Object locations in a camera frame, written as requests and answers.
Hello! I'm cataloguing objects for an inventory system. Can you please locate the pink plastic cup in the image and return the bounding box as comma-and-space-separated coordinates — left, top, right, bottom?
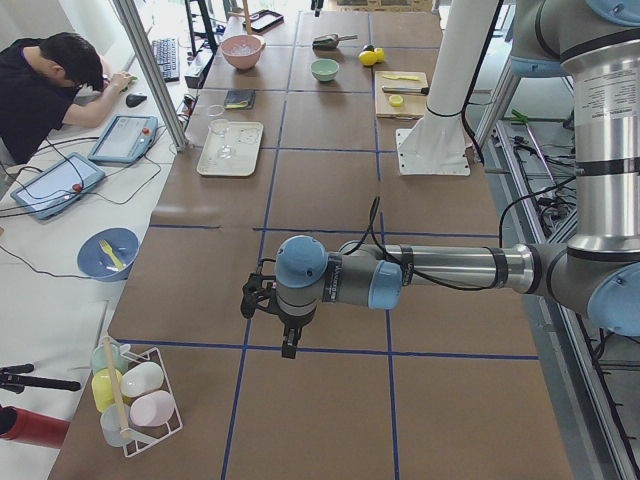
130, 390, 176, 427

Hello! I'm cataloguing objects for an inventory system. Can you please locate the black computer mouse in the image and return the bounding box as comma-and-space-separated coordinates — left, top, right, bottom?
125, 93, 147, 108

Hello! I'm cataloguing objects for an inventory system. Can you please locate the yellow plastic knife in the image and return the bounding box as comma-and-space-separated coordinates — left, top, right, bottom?
382, 74, 421, 82

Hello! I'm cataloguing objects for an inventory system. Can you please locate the half lemon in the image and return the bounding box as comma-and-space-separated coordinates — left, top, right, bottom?
388, 94, 404, 107

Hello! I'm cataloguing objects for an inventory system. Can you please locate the metal ice scoop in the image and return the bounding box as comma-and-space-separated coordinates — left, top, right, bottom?
312, 34, 359, 50

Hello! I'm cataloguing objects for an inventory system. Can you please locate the yellow lemon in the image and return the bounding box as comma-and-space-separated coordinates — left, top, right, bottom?
358, 50, 379, 67

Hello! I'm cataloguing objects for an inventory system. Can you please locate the yellow plastic fork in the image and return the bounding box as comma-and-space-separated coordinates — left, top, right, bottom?
99, 239, 125, 271

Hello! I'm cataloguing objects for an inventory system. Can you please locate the person in black shirt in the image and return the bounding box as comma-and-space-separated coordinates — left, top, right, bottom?
1, 32, 133, 167

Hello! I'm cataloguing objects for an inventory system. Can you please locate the small glass dish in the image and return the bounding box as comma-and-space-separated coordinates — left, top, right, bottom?
206, 105, 226, 118

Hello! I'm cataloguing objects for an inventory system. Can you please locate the clear wine glass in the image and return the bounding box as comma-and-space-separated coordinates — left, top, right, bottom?
209, 118, 235, 159

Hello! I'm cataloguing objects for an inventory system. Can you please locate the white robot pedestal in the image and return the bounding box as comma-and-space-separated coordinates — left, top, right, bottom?
397, 0, 502, 176

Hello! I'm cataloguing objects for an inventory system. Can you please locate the mint green bowl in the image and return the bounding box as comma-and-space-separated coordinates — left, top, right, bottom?
310, 58, 340, 82

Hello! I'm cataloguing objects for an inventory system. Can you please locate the white plastic cup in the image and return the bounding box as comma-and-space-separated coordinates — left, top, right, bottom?
120, 361, 164, 398

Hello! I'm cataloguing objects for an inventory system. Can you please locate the dark sponge pad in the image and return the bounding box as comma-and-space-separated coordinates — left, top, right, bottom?
223, 89, 256, 110

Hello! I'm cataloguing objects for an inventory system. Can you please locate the far teach pendant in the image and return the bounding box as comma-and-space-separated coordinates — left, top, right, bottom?
88, 115, 159, 164

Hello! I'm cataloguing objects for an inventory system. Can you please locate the white wire cup rack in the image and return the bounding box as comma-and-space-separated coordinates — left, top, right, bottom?
115, 347, 183, 458

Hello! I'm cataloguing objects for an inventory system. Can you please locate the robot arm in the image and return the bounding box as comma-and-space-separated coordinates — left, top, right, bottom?
241, 1, 639, 358

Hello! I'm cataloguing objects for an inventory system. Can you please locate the green plastic cup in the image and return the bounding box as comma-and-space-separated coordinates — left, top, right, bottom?
90, 339, 131, 374

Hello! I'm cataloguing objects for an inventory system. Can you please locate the yellow plastic cup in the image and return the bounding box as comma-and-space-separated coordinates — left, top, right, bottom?
91, 368, 115, 413

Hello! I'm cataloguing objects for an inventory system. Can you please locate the red cylinder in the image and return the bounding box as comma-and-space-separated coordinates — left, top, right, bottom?
1, 406, 69, 449

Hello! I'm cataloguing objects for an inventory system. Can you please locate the aluminium frame post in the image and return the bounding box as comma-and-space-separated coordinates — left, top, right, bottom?
113, 0, 188, 152

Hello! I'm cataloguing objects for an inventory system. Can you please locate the teach pendant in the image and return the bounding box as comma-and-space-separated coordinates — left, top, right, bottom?
10, 153, 105, 220
88, 115, 159, 164

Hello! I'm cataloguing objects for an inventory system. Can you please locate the cream serving tray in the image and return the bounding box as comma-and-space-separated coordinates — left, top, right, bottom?
196, 119, 264, 177

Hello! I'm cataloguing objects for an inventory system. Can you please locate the clear plastic cup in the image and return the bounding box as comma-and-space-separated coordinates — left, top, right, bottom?
100, 404, 132, 447

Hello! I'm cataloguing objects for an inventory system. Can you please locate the near teach pendant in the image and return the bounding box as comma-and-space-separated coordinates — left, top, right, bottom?
10, 153, 105, 220

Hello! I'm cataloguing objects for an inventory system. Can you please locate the black keyboard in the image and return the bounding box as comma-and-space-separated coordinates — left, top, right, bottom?
151, 38, 180, 82

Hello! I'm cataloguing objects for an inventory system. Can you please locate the wooden rack handle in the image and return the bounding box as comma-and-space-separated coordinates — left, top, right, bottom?
101, 335, 132, 438

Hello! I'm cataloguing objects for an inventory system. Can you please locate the pink bowl with ice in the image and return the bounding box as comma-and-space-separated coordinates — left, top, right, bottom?
219, 35, 266, 70

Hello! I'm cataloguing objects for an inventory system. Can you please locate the blue bowl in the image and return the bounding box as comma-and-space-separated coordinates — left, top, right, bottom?
77, 228, 140, 282

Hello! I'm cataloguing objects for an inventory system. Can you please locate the wooden cutting board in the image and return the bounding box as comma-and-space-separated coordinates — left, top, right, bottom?
374, 71, 429, 119

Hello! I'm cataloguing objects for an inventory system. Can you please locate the black handled knife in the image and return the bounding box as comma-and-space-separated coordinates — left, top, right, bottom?
381, 85, 430, 96

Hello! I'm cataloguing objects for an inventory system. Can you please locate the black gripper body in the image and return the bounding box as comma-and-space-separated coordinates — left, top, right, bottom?
240, 272, 280, 318

